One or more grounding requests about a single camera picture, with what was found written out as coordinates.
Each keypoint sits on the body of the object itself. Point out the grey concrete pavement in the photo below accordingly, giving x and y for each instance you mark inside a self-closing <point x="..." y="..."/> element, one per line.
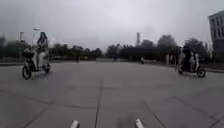
<point x="110" y="90"/>

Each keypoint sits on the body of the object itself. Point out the person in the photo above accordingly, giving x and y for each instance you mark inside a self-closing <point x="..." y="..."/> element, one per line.
<point x="42" y="46"/>
<point x="187" y="56"/>

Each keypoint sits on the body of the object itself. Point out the robot's own part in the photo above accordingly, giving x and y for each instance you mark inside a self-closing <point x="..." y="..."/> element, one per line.
<point x="74" y="124"/>
<point x="139" y="123"/>

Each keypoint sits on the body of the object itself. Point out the row of trees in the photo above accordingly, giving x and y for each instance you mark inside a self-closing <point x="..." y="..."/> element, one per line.
<point x="133" y="50"/>

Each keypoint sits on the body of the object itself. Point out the tall distant tower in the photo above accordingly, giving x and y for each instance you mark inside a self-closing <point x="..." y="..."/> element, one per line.
<point x="138" y="39"/>

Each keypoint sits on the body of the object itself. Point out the grey glass-fronted building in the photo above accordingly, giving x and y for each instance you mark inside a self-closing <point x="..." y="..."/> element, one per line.
<point x="217" y="31"/>

